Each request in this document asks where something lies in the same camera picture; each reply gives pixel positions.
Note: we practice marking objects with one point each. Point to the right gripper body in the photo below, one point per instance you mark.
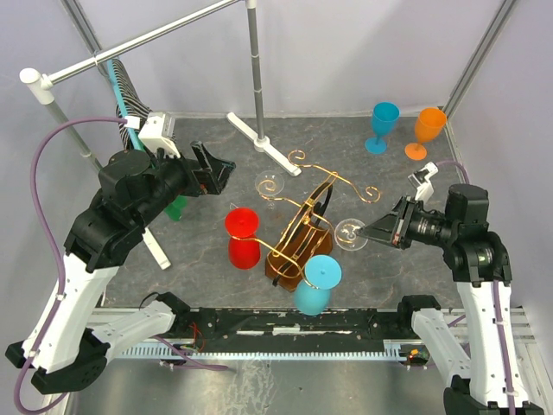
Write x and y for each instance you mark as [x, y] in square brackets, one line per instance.
[416, 224]

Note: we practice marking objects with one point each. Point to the gold wire glass rack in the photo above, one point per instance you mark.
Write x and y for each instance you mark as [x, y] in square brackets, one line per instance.
[309, 232]

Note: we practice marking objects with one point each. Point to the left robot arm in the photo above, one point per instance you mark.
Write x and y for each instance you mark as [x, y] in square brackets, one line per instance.
[135, 187]

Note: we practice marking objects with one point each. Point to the clear wine glass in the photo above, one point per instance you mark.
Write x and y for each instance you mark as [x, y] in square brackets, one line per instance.
[269, 184]
[346, 237]

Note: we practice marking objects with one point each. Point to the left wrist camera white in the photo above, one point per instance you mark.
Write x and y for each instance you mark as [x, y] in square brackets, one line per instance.
[156, 133]

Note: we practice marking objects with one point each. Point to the orange plastic wine glass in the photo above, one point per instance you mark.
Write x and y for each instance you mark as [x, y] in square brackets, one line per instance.
[429, 125]

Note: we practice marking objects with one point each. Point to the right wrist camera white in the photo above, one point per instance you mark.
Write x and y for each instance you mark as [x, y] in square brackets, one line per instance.
[421, 181]

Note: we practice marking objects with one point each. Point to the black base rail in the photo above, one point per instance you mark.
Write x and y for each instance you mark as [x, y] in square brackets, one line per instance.
[288, 331]

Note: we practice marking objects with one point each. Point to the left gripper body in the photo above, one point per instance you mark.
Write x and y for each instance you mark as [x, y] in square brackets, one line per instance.
[193, 183]

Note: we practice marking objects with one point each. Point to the striped cloth on hanger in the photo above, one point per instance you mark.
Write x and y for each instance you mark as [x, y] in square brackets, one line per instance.
[127, 103]

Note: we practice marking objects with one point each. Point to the green plastic hanger piece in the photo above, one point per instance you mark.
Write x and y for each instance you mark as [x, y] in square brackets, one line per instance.
[175, 208]

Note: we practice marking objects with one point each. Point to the blue wine glass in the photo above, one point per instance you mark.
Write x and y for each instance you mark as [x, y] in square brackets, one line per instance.
[384, 119]
[322, 274]

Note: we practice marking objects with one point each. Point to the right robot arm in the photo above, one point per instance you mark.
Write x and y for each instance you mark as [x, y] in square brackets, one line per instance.
[485, 379]

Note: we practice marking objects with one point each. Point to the red plastic wine glass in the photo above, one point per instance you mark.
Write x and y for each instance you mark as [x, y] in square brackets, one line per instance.
[241, 224]

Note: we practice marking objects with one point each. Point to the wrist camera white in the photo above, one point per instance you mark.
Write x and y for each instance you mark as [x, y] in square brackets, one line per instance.
[156, 133]
[421, 181]

